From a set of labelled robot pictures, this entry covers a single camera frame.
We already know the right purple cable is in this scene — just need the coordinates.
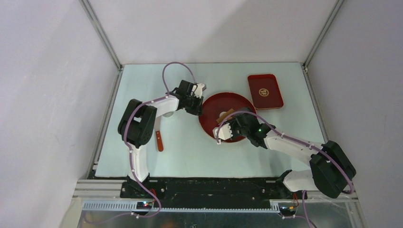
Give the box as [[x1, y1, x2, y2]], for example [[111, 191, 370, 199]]
[[216, 110, 356, 227]]

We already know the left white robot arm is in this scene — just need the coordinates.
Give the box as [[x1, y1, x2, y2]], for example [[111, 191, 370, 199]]
[[118, 80, 206, 198]]

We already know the round red plate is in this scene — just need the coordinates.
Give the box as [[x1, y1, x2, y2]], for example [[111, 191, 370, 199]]
[[199, 92, 256, 140]]

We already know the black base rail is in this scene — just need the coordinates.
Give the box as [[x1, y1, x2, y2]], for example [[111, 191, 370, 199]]
[[120, 177, 302, 209]]

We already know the wooden double-ended roller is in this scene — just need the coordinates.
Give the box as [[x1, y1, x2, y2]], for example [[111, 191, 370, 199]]
[[216, 109, 235, 124]]

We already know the purple cable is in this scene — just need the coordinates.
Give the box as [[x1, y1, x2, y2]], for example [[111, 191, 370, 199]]
[[122, 61, 197, 219], [216, 110, 356, 227]]

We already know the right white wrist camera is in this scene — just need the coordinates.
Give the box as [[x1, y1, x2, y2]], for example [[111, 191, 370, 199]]
[[212, 123, 233, 141]]

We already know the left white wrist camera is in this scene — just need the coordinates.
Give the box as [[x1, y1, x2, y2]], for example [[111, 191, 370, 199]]
[[192, 83, 206, 98]]

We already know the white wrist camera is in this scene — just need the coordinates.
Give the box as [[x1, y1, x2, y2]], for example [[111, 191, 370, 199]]
[[192, 83, 206, 98], [212, 123, 233, 141]]

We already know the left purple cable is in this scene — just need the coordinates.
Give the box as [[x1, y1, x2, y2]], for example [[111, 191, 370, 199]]
[[122, 61, 197, 219]]

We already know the metal scraper red handle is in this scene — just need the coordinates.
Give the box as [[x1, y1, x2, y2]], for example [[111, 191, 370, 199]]
[[154, 116, 164, 152]]

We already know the rectangular red tray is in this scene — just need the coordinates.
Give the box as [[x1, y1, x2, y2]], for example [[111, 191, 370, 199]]
[[247, 74, 284, 110]]

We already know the aluminium frame front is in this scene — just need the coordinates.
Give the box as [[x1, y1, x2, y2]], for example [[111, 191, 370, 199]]
[[72, 179, 360, 212]]

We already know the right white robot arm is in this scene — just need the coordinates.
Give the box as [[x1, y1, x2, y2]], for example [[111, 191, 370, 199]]
[[224, 110, 356, 199]]

